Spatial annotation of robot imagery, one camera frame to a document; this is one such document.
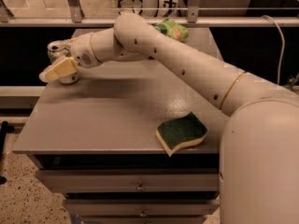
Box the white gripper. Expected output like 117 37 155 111
39 33 101 83

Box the green chip bag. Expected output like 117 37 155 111
154 19 189 42

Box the middle drawer with knob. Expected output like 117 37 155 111
64 200 219 217

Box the grey drawer cabinet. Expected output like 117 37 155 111
12 27 230 224

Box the metal railing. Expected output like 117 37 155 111
0 0 299 28

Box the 7up soda can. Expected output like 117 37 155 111
47 40 79 85

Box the drawer with knob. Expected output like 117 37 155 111
64 200 219 217
36 170 219 193

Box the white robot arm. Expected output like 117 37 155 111
39 13 299 224

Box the green yellow sponge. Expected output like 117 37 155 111
156 112 207 157

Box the top drawer with knob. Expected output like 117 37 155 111
36 170 219 193

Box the white cable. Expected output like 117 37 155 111
261 14 286 86

